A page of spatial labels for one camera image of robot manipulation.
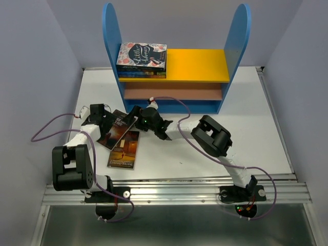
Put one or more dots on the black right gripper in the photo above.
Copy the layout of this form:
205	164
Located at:
135	113

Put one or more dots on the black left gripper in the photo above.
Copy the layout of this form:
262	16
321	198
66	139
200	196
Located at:
110	120

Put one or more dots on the Three Days to See book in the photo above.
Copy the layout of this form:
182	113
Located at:
116	128

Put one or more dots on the Jane Eyre book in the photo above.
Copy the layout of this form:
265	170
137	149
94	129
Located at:
143	76

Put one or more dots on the Animal Farm book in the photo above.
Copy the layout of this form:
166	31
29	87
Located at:
141	73

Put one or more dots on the A Tale of Two Cities book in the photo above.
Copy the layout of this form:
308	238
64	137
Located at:
139	69

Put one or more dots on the Little Women book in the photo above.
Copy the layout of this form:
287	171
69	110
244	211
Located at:
142	54

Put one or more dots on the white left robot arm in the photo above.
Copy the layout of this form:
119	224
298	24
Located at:
71	164

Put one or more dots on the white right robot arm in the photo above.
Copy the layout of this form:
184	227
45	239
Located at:
213	138

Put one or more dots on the orange Leonard Tolane book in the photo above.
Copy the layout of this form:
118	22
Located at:
123	156

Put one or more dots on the blue yellow wooden bookshelf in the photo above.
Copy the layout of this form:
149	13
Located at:
196	79

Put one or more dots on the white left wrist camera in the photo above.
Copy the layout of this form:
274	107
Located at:
84	111

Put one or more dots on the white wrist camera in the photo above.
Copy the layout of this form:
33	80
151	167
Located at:
84	111
152	103

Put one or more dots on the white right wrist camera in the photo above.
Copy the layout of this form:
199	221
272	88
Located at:
152	103

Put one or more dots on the aluminium mounting rail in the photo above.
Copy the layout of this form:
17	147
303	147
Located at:
284	190

